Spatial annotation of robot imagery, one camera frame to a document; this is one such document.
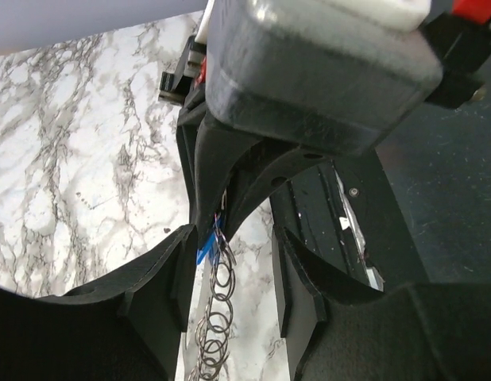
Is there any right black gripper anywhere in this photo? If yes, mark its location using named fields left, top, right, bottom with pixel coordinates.
left=159, top=35, right=330, bottom=242

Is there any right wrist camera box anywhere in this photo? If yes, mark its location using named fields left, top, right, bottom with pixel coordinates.
left=206, top=1, right=443, bottom=156

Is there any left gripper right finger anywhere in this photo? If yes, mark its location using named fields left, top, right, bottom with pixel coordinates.
left=273, top=226, right=491, bottom=380

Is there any blue tagged key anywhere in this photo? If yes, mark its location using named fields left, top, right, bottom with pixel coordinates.
left=196, top=232, right=218, bottom=265

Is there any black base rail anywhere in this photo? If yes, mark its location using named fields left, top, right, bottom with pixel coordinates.
left=269, top=154, right=429, bottom=292

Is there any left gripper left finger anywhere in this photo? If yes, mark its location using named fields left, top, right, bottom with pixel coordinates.
left=0, top=225, right=197, bottom=380

